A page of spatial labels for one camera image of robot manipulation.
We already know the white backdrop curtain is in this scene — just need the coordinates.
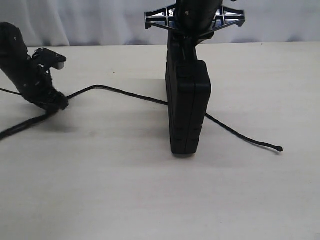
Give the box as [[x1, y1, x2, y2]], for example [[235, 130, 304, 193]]
[[0, 0, 320, 47]]

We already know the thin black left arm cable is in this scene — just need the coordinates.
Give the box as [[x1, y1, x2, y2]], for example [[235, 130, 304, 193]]
[[0, 87, 22, 96]]

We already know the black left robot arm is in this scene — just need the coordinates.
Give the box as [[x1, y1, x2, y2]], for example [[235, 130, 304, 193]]
[[0, 22, 69, 111]]

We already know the black plastic carrying case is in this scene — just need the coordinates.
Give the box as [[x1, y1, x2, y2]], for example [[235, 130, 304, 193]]
[[164, 32, 212, 157]]

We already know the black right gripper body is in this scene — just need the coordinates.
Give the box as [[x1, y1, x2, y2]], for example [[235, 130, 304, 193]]
[[144, 0, 246, 44]]

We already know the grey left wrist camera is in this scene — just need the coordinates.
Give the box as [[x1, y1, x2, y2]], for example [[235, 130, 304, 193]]
[[54, 62, 65, 70]]

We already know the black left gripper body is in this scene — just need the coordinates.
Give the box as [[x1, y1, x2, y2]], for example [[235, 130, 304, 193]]
[[20, 48, 69, 111]]

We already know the black braided rope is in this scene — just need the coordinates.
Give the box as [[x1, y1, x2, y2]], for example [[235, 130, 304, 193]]
[[0, 84, 284, 153]]

